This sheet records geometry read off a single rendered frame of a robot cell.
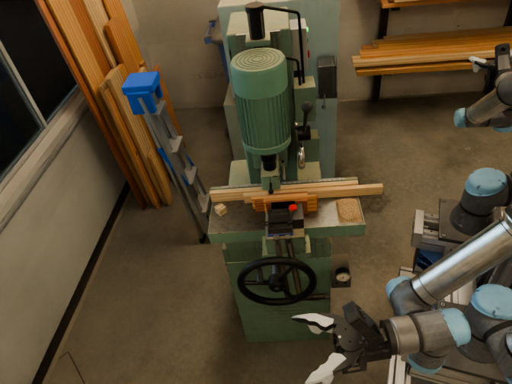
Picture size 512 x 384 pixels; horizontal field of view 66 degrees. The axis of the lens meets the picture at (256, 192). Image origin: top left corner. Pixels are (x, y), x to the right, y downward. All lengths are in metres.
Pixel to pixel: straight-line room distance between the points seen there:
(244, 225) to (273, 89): 0.56
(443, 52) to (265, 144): 2.33
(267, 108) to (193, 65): 2.68
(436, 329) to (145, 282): 2.03
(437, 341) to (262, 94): 0.80
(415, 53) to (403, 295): 2.57
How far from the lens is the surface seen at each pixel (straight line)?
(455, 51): 3.48
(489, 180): 1.58
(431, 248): 1.76
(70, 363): 2.56
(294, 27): 1.54
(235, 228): 1.53
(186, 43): 3.82
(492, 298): 1.25
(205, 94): 4.02
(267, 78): 1.21
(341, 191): 1.60
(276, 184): 1.49
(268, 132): 1.31
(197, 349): 2.32
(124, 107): 2.64
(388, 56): 3.36
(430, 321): 0.91
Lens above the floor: 2.03
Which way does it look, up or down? 43 degrees down
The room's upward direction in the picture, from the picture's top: 9 degrees counter-clockwise
